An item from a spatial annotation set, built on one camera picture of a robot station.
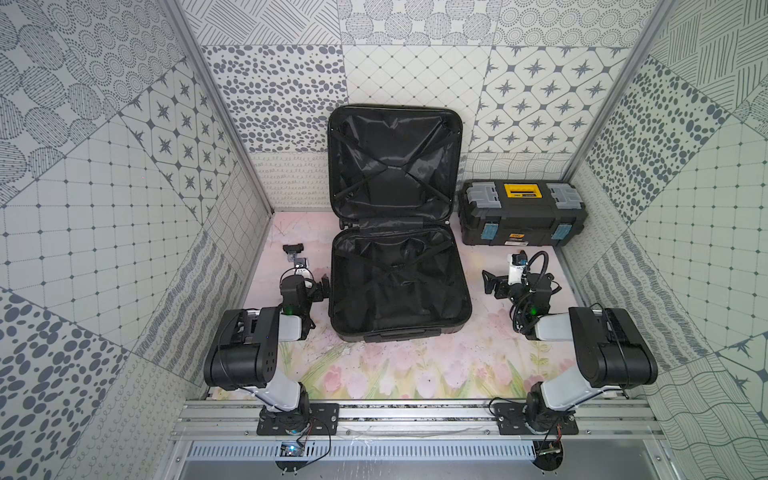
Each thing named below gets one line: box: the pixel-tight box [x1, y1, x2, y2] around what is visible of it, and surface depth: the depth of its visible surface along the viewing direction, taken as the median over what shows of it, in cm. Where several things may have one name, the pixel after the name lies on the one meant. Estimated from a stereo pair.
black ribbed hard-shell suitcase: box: [327, 104, 473, 342], surface depth 98 cm
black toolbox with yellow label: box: [458, 180, 588, 247], surface depth 103 cm
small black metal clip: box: [282, 243, 304, 254], surface depth 110 cm
